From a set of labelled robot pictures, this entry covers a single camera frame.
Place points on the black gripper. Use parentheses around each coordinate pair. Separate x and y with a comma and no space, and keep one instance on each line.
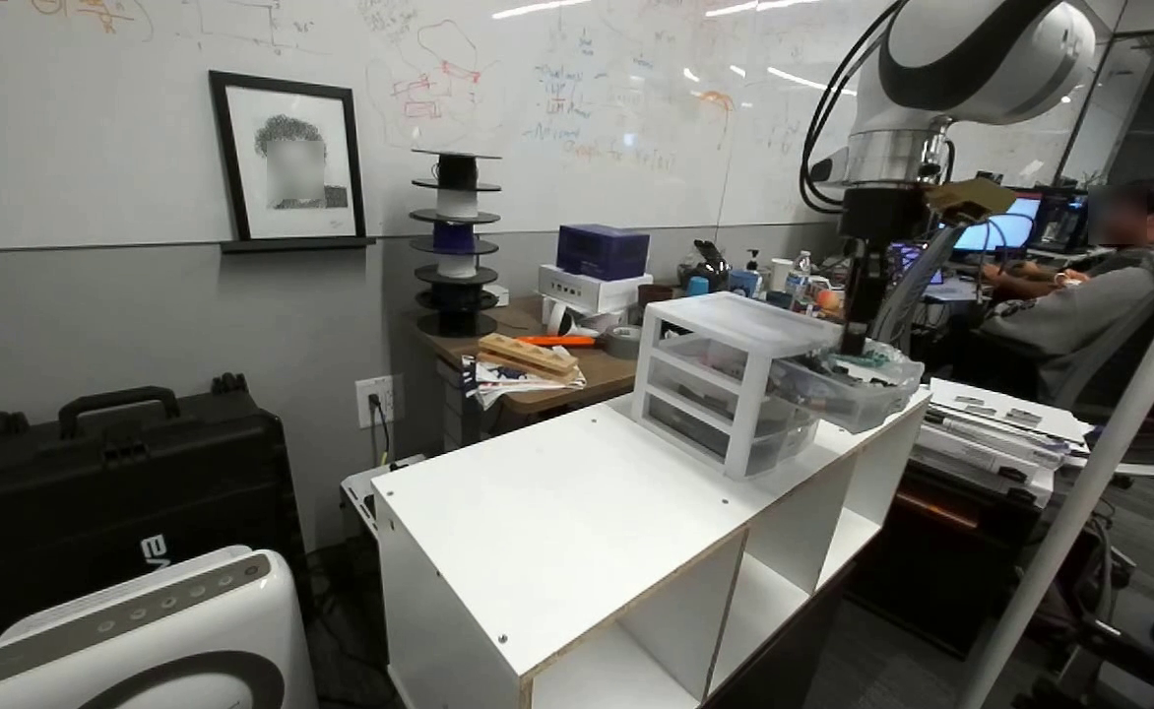
(870,221)

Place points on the clear topmost drawer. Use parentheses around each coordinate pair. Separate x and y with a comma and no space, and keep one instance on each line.
(852,393)

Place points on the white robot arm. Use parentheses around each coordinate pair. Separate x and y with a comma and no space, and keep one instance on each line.
(912,71)

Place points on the white plastic drawer organizer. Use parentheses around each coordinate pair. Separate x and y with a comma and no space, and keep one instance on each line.
(705,377)

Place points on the lit computer monitor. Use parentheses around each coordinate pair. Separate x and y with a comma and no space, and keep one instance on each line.
(1003,231)

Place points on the seated person in grey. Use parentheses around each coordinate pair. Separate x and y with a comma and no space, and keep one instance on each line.
(1045,326)

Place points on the stack of white trays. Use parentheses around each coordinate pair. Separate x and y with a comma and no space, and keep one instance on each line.
(999,441)

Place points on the white flat box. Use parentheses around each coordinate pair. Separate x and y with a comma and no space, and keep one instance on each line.
(584,292)

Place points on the dark blue box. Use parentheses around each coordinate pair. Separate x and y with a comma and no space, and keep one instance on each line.
(600,251)

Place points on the orange tool on table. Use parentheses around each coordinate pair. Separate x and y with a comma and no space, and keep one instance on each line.
(572,340)

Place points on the wooden side table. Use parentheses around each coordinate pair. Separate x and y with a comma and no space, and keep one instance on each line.
(467,418)

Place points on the crumpled paper and bag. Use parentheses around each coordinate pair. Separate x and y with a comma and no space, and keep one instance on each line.
(504,364)

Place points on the white diagonal pole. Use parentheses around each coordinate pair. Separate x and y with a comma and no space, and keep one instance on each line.
(1061,537)

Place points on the stack of filament spools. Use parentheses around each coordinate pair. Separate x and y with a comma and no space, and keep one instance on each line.
(459,286)

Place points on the white cube shelf unit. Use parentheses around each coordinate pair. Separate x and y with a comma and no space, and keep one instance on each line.
(596,562)

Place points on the black framed picture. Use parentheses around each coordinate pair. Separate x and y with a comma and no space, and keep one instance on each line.
(290,164)

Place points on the white air purifier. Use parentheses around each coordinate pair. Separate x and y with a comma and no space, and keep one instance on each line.
(208,633)

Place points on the black hard equipment case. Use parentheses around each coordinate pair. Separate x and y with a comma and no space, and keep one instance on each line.
(138,477)

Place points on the wall power outlet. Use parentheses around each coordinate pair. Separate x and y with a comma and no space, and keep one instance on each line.
(375,400)

